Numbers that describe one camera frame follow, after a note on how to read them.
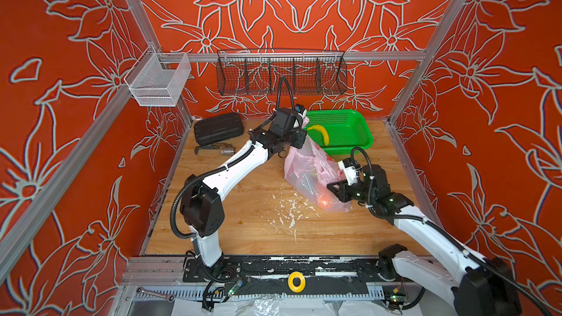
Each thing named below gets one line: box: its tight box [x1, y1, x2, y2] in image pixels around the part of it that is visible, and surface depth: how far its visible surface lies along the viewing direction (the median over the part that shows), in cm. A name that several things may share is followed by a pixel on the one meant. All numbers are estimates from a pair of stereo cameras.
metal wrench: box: [136, 286, 176, 303], surface depth 71 cm
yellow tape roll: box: [287, 270, 306, 294], surface depth 71 cm
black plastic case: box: [193, 112, 245, 147], surface depth 109 cm
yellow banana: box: [307, 124, 330, 147], surface depth 112 cm
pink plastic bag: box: [283, 135, 352, 213], surface depth 86 cm
